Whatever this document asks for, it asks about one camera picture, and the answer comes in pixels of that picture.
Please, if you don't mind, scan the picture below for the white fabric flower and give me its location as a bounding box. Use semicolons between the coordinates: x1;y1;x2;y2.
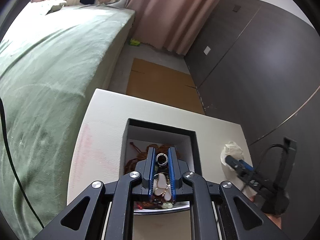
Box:
220;141;244;178

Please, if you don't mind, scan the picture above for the brown wooden bead bracelet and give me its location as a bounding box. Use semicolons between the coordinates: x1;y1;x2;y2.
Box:
125;143;176;174

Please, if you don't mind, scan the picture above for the gold butterfly brooch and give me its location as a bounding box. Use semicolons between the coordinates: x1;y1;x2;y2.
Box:
151;172;174;206

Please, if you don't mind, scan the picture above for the silver ring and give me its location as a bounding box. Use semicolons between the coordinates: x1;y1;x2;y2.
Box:
155;153;169;167

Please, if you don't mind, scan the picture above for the person's right hand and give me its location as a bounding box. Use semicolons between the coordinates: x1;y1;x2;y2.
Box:
249;195;282;229

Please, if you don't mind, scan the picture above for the white table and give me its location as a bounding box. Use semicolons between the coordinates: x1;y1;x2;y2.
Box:
67;88;257;240

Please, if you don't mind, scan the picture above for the dark grey wardrobe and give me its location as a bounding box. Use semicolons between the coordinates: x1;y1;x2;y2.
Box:
185;0;319;239

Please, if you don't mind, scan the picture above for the brown cardboard sheet on floor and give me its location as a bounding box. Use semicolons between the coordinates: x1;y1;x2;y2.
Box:
126;58;204;114

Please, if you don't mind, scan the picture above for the green-covered bed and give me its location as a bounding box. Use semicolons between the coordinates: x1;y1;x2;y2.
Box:
1;2;135;239

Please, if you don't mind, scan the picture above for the small green object on floor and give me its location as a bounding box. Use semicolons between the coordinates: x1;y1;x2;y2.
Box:
129;39;140;47

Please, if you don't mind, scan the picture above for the pink curtain right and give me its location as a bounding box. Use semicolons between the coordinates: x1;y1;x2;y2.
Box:
126;0;219;55

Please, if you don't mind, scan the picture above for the black cable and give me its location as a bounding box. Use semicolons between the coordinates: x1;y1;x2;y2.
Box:
0;97;46;229

